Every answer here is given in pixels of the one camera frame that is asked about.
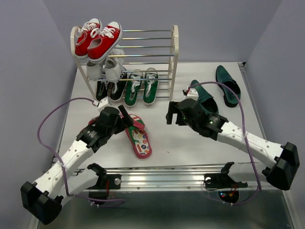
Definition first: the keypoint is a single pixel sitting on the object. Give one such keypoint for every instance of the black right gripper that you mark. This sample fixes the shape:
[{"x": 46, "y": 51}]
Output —
[{"x": 173, "y": 109}]

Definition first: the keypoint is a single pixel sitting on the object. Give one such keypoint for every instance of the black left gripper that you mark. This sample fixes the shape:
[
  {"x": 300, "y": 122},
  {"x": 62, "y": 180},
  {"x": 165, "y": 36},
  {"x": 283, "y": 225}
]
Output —
[{"x": 124, "y": 122}]

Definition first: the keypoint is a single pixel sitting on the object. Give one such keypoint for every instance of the green canvas sneaker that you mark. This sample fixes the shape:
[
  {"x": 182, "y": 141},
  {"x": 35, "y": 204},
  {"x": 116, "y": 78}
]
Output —
[
  {"x": 150, "y": 86},
  {"x": 133, "y": 88}
]

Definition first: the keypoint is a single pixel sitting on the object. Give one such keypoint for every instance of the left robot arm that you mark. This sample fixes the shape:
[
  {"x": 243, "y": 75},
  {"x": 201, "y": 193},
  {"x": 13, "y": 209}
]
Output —
[{"x": 45, "y": 197}]

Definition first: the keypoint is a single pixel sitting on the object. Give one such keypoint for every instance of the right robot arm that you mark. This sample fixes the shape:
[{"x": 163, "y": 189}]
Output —
[{"x": 277, "y": 164}]

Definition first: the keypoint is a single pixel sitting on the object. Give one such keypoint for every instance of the cream shoe rack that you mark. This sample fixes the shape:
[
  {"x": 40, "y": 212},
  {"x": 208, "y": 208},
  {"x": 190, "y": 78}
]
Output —
[{"x": 149, "y": 51}]

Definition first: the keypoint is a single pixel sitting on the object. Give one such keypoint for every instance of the pink slide sandal left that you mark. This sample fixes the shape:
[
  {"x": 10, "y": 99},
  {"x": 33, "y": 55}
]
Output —
[{"x": 91, "y": 121}]

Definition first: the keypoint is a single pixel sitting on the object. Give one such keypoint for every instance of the pink slide sandal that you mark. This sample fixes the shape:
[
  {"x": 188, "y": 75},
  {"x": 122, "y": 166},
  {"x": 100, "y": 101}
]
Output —
[
  {"x": 91, "y": 121},
  {"x": 138, "y": 138}
]

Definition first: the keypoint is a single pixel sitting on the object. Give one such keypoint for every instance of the dark green loafer near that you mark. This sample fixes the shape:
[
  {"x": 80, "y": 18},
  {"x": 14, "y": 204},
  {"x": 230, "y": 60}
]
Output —
[{"x": 206, "y": 100}]

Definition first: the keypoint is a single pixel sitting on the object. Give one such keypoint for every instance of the dark green loafer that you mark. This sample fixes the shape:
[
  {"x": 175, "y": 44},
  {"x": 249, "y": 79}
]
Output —
[
  {"x": 206, "y": 100},
  {"x": 222, "y": 76}
]

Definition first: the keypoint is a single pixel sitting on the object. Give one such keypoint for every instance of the pink slide sandal right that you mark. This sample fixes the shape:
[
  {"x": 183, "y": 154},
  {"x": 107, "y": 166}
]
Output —
[{"x": 138, "y": 138}]

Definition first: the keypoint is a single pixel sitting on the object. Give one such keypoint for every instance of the black sneaker right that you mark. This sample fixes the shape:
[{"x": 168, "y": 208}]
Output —
[{"x": 117, "y": 84}]

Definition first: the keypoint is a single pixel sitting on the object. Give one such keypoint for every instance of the black sneaker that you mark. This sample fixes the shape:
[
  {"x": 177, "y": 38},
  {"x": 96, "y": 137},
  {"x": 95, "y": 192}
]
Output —
[
  {"x": 101, "y": 90},
  {"x": 117, "y": 84}
]

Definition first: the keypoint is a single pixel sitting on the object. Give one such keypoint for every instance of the black sneaker left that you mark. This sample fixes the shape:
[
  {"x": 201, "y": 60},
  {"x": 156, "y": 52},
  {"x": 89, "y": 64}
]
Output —
[{"x": 101, "y": 90}]

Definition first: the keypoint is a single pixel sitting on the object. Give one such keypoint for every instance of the dark green loafer far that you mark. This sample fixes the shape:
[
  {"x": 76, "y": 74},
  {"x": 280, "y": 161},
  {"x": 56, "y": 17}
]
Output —
[{"x": 222, "y": 76}]

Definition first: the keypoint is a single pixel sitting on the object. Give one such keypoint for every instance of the white sneaker left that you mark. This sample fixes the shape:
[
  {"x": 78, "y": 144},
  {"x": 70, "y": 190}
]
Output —
[{"x": 95, "y": 70}]

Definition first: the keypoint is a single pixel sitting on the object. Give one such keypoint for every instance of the white sneaker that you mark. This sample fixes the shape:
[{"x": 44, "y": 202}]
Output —
[
  {"x": 95, "y": 70},
  {"x": 113, "y": 65}
]

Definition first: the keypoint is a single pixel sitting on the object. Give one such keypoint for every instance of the white sneaker right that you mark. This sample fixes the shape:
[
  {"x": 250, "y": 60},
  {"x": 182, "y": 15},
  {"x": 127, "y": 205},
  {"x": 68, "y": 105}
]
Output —
[{"x": 113, "y": 65}]

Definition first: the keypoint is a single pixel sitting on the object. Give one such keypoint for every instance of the red sneaker right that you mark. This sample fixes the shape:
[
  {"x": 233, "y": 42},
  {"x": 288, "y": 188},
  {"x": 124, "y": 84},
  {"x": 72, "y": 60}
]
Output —
[{"x": 103, "y": 41}]

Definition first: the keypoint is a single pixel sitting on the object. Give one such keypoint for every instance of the red sneaker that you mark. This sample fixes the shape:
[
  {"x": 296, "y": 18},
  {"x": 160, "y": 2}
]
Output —
[
  {"x": 103, "y": 41},
  {"x": 86, "y": 34}
]

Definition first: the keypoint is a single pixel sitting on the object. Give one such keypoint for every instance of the red sneaker left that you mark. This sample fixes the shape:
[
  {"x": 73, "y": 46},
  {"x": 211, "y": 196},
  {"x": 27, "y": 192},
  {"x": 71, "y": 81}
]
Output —
[{"x": 86, "y": 34}]

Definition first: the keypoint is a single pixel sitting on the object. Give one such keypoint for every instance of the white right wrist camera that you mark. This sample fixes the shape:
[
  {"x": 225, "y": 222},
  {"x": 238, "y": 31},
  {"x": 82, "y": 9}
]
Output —
[{"x": 191, "y": 93}]

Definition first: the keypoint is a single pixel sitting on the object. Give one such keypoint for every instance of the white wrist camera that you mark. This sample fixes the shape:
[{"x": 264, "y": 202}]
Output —
[
  {"x": 103, "y": 103},
  {"x": 191, "y": 93}
]

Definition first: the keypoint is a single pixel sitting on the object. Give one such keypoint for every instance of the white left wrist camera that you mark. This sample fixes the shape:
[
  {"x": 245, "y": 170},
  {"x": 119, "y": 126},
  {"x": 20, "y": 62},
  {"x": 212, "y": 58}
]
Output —
[{"x": 103, "y": 103}]

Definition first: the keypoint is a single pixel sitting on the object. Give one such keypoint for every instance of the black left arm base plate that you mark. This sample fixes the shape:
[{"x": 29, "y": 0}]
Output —
[{"x": 95, "y": 177}]

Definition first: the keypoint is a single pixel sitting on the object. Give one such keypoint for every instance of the aluminium table edge rail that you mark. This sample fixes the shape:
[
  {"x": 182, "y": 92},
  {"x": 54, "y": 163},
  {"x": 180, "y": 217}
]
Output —
[{"x": 154, "y": 179}]

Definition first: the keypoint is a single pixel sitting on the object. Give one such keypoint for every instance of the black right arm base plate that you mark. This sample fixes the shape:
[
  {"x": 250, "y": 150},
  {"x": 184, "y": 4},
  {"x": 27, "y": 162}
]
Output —
[{"x": 222, "y": 180}]

